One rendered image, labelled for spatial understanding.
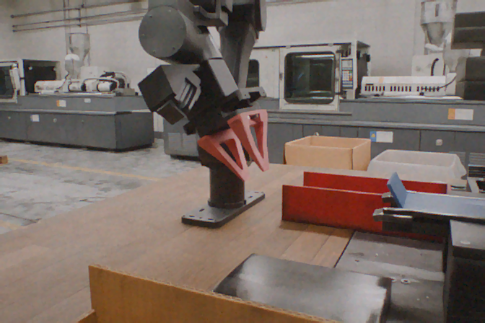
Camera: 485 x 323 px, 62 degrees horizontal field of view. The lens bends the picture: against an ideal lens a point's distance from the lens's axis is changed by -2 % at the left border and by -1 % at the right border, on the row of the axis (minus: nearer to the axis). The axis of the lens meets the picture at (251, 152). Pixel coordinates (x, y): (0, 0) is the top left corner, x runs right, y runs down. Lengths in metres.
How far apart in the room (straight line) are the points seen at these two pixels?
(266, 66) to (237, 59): 4.76
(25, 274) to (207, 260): 0.21
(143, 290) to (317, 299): 0.16
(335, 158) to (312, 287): 2.33
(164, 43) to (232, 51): 0.29
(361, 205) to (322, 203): 0.06
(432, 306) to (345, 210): 0.23
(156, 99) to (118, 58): 9.43
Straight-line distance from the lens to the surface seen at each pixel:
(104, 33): 10.25
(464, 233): 0.41
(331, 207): 0.64
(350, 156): 2.72
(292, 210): 0.66
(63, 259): 0.58
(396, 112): 4.97
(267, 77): 5.48
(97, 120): 7.47
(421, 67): 5.54
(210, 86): 0.50
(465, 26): 0.42
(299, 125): 5.29
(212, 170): 0.70
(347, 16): 7.23
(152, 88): 0.46
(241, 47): 0.74
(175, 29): 0.46
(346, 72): 4.97
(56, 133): 8.37
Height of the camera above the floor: 1.11
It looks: 9 degrees down
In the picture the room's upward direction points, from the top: straight up
